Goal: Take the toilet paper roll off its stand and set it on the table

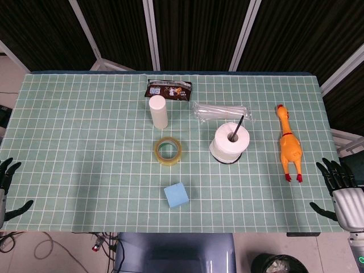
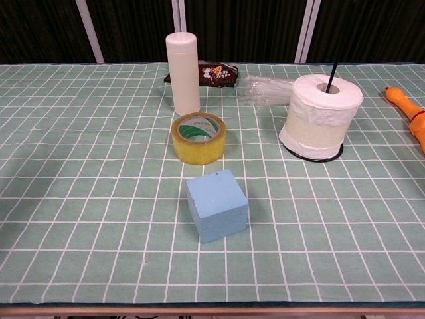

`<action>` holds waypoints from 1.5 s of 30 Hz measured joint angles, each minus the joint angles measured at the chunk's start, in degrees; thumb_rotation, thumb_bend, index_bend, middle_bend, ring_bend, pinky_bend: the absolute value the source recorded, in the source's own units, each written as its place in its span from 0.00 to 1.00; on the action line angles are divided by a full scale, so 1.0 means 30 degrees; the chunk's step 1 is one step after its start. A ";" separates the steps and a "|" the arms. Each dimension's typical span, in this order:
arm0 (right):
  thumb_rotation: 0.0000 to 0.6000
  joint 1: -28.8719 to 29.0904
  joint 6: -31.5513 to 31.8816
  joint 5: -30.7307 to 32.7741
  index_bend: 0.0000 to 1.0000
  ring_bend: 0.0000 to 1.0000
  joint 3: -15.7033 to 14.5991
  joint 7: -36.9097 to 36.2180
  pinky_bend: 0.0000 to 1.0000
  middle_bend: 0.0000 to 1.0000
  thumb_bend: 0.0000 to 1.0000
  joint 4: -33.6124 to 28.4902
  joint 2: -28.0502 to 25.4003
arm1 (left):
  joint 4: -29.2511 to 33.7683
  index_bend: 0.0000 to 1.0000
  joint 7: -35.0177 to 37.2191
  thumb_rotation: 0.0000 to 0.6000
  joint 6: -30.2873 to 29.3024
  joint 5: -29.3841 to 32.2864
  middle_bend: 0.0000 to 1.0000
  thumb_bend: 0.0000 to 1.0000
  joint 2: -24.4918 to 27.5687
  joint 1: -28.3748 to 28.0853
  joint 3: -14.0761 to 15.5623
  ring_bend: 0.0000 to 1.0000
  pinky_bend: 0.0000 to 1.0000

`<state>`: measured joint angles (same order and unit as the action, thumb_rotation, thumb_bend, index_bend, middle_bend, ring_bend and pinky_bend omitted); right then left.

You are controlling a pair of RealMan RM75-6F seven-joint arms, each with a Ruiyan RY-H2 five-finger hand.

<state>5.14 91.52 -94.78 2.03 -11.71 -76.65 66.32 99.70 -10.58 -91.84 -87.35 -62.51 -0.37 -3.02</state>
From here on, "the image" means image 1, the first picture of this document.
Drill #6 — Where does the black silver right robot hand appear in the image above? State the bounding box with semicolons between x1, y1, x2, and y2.
309;158;364;231

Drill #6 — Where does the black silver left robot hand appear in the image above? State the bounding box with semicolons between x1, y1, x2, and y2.
0;158;34;229

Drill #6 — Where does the white toilet paper roll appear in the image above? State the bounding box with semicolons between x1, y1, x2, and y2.
209;122;250;163

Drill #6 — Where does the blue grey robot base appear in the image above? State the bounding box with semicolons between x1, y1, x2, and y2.
113;232;237;273

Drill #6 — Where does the green grid tablecloth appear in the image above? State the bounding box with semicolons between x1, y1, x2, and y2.
0;73;356;233

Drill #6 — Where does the black table control panel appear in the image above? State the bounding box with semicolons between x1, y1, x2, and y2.
286;232;321;238

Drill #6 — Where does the yellow rubber chicken toy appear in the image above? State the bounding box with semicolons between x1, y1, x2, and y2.
275;104;304;183

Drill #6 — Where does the black device on floor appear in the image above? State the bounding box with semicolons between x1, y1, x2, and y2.
0;104;12;129

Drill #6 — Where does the black trash bin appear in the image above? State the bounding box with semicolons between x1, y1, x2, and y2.
251;253;309;273

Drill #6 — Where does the clear plastic straw pack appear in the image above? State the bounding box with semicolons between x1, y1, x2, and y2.
191;101;257;123

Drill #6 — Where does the clear packing tape roll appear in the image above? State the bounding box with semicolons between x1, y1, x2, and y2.
154;136;183;166

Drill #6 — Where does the light blue foam cube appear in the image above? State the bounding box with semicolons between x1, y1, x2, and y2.
163;181;190;210

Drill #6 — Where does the white cylinder container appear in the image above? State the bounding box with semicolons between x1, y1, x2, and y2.
148;96;168;130

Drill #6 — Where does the brown snack packet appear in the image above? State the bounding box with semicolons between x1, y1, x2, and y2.
144;79;193;102

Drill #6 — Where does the black floor cable bundle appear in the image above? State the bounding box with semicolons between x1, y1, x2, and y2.
0;231;26;254

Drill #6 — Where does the grey floor cable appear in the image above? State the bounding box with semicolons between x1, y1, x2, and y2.
33;231;88;273

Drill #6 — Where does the white metal frame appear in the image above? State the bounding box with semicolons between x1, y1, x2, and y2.
330;127;364;156

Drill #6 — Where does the red cable connector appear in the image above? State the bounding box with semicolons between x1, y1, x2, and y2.
90;238;105;253

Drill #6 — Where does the black wire roll holder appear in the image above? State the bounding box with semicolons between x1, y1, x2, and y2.
217;115;245;165

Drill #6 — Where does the dark folding screen white frame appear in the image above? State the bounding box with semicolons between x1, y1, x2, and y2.
0;0;364;129

